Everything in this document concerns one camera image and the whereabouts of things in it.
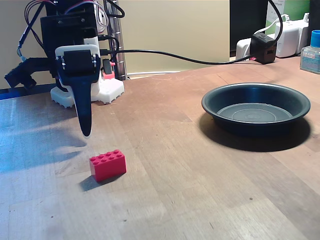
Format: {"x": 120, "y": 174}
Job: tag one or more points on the black cube power adapter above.
{"x": 265, "y": 48}

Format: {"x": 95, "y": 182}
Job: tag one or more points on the blue edge strip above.
{"x": 15, "y": 93}

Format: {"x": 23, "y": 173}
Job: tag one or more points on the blue-capped clear bottle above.
{"x": 311, "y": 60}

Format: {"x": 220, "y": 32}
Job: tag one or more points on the black monitor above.
{"x": 247, "y": 20}

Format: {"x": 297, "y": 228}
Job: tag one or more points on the red lego block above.
{"x": 110, "y": 165}

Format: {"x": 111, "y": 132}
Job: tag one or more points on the chrome metal pole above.
{"x": 121, "y": 65}

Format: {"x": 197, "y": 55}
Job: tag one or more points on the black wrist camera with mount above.
{"x": 22, "y": 72}

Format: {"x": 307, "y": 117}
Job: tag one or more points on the dark round metal pan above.
{"x": 287, "y": 105}

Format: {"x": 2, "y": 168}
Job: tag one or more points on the large white power adapter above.
{"x": 287, "y": 42}

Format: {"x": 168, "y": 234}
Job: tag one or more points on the green and white box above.
{"x": 296, "y": 10}

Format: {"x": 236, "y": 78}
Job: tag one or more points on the narrow white power adapter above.
{"x": 304, "y": 35}

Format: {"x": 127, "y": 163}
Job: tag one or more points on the white power strip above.
{"x": 243, "y": 48}

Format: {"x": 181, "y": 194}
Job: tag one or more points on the red and black table clamp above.
{"x": 108, "y": 75}

